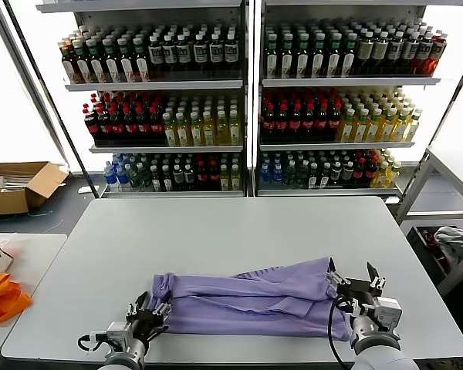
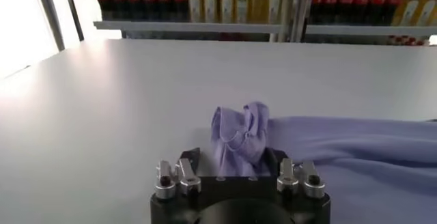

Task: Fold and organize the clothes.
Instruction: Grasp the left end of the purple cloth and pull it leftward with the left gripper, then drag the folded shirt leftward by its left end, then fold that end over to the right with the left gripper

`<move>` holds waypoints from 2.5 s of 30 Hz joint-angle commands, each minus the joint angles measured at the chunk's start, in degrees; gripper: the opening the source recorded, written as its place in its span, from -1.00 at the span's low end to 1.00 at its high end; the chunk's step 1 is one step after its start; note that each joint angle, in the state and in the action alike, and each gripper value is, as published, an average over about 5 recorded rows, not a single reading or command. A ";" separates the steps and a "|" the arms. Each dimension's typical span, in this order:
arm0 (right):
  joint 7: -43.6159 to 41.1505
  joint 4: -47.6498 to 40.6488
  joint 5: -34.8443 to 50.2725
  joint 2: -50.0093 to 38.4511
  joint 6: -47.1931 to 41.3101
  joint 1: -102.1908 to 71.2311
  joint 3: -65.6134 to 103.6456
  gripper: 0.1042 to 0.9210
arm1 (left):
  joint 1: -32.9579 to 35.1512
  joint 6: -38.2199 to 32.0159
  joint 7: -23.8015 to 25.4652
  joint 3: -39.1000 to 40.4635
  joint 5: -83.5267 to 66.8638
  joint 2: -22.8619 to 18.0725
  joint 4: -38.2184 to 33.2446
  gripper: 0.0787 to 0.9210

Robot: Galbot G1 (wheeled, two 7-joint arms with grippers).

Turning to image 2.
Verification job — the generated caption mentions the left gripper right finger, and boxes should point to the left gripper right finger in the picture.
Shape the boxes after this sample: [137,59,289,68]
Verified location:
[272,149,326,199]

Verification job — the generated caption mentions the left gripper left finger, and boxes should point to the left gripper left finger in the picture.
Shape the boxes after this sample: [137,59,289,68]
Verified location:
[155,148,202,200]

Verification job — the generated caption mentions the purple printed t-shirt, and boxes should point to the purple printed t-shirt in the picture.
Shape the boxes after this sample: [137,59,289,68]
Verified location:
[210,101,437,224]

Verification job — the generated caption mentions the grey metal shelf rack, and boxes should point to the grey metal shelf rack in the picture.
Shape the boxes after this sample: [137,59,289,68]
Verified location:
[290,0,437,46]
[91,0,294,44]

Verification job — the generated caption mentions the black slanted pole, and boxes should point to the black slanted pole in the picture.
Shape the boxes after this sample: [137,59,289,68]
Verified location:
[59,0,85,42]

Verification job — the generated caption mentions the grey window pillar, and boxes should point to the grey window pillar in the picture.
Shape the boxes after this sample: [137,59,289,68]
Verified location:
[30,0,66,52]

